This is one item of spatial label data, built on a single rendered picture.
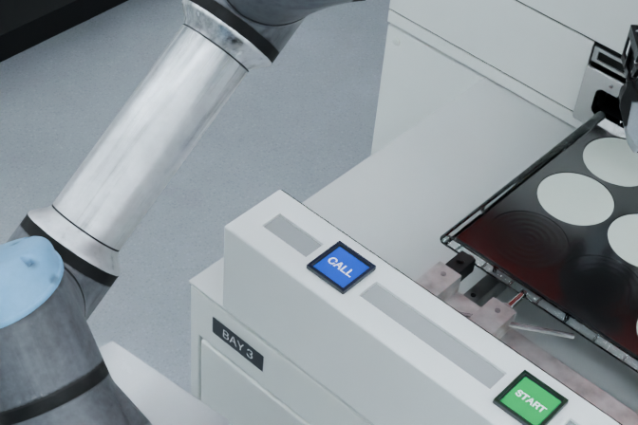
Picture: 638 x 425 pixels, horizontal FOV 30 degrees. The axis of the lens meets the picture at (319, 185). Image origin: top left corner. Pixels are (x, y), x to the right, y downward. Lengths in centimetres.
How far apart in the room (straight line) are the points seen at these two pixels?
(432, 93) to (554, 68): 26
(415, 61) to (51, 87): 140
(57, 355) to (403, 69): 104
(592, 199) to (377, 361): 43
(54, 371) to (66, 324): 4
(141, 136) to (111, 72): 196
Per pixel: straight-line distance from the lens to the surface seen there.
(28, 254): 112
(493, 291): 151
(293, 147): 296
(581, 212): 156
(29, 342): 111
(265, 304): 140
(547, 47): 179
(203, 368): 161
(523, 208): 154
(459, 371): 126
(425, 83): 197
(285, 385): 147
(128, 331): 254
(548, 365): 140
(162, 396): 140
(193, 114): 124
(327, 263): 134
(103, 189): 124
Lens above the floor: 193
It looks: 42 degrees down
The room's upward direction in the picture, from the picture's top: 6 degrees clockwise
